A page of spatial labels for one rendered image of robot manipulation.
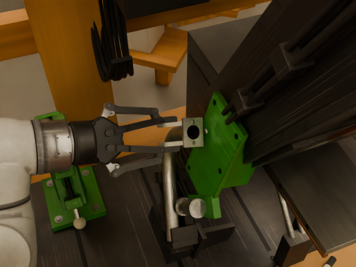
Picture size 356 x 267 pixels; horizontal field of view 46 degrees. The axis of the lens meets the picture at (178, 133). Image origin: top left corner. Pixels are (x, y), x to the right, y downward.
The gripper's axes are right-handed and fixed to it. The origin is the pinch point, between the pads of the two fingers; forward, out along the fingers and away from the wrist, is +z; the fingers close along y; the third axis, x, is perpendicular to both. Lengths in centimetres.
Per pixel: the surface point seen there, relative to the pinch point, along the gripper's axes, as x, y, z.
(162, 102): 163, 15, 70
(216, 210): -2.7, -15.1, 5.5
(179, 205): 5.1, -14.6, 1.4
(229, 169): -8.3, -7.0, 5.4
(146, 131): 42.4, 0.3, 10.2
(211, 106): -5.0, 4.4, 4.8
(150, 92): 172, 22, 65
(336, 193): -13.7, -13.4, 24.9
